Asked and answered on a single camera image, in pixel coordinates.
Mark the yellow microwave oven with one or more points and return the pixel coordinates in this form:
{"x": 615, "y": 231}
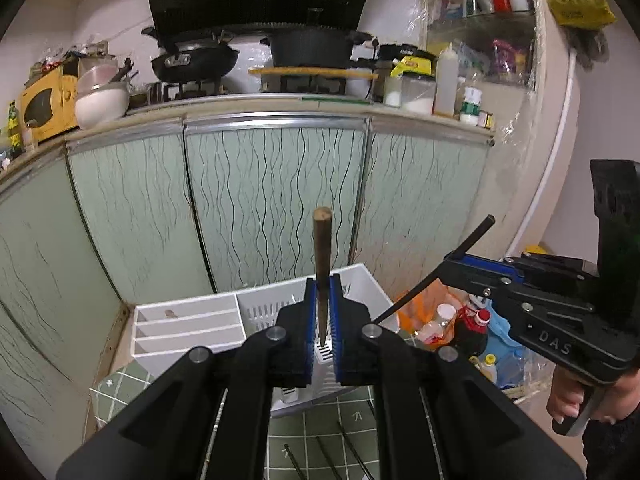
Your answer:
{"x": 45, "y": 105}

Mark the white pot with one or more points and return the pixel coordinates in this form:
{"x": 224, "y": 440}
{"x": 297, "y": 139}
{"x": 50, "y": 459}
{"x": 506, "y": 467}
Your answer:
{"x": 100, "y": 105}

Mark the pile of assorted packets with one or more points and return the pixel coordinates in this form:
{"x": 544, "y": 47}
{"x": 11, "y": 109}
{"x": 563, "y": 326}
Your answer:
{"x": 70, "y": 60}

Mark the orange plastic bag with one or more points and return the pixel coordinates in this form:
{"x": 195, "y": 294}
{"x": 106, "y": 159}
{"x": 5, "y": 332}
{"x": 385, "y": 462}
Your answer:
{"x": 415, "y": 310}

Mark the black range hood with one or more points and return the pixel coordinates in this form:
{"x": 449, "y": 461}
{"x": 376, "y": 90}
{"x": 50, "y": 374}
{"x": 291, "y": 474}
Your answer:
{"x": 250, "y": 5}

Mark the green wavy-patterned cabinet door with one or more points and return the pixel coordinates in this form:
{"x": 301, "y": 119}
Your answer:
{"x": 260, "y": 200}
{"x": 420, "y": 195}
{"x": 135, "y": 210}
{"x": 45, "y": 260}

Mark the gas stove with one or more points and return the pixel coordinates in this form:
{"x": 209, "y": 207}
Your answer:
{"x": 200, "y": 87}

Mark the clear bottle with white cap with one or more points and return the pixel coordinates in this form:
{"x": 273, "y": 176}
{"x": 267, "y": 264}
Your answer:
{"x": 435, "y": 327}

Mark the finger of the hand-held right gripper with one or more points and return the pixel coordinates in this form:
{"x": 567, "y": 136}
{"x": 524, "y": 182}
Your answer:
{"x": 487, "y": 266}
{"x": 480, "y": 285}

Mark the person's right hand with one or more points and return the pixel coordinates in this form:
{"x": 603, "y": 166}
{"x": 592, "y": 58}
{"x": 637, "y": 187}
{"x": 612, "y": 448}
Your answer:
{"x": 565, "y": 400}

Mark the black cooking pot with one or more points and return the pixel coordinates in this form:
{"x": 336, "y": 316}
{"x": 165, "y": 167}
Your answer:
{"x": 307, "y": 47}

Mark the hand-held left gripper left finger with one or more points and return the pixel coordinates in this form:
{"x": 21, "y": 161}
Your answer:
{"x": 310, "y": 325}

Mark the green glass bottle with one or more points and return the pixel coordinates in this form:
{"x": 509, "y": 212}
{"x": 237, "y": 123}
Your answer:
{"x": 14, "y": 130}

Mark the small clear container white powder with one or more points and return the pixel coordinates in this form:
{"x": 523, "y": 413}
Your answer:
{"x": 392, "y": 94}

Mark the white bottle with green label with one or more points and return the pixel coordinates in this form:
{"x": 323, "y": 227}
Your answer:
{"x": 470, "y": 110}

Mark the black appliance with yellow label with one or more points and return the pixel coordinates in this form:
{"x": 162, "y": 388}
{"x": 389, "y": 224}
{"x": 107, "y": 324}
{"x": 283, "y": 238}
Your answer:
{"x": 405, "y": 52}

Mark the glass wall shelf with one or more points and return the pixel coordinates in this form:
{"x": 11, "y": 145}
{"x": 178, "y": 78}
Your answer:
{"x": 480, "y": 19}

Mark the blue plastic bag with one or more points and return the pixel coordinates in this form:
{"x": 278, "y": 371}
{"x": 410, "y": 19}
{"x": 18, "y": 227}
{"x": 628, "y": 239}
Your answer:
{"x": 505, "y": 350}

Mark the pink plastic bowl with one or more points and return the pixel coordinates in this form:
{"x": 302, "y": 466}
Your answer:
{"x": 95, "y": 75}

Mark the purple snack packet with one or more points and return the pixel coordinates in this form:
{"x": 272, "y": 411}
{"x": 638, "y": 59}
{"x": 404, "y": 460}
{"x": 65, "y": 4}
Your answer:
{"x": 510, "y": 57}

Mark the white plastic utensil holder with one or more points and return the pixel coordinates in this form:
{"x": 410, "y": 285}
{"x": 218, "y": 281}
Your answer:
{"x": 165, "y": 357}

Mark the dark brown wooden chopstick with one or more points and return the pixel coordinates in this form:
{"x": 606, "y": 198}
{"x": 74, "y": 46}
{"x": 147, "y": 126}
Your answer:
{"x": 321, "y": 250}

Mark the white squeeze bottle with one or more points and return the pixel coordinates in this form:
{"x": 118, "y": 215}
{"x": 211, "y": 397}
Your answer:
{"x": 445, "y": 85}

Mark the small jar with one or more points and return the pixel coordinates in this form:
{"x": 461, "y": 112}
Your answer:
{"x": 486, "y": 120}

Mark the wooden cutting board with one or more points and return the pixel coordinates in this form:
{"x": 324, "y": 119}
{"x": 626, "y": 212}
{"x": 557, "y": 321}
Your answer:
{"x": 310, "y": 72}

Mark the green checked tablecloth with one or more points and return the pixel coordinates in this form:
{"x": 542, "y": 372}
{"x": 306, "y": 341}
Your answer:
{"x": 310, "y": 422}

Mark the small bottle with yellow cap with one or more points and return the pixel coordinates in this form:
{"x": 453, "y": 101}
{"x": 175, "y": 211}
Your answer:
{"x": 489, "y": 367}

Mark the white pipe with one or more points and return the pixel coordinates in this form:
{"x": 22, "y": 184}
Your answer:
{"x": 562, "y": 120}

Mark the black wok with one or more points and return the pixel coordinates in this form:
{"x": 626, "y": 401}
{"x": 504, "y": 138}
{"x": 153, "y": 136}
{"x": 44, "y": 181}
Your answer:
{"x": 195, "y": 62}

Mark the person's right forearm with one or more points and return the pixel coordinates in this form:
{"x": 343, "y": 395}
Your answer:
{"x": 612, "y": 450}

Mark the large clear container white powder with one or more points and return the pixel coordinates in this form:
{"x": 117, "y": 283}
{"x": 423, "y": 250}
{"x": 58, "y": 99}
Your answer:
{"x": 419, "y": 102}

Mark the dark sauce bottle red cap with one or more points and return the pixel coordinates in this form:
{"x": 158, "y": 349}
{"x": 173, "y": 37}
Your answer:
{"x": 470, "y": 335}

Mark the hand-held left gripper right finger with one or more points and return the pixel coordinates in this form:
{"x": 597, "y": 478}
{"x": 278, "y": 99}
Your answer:
{"x": 336, "y": 330}

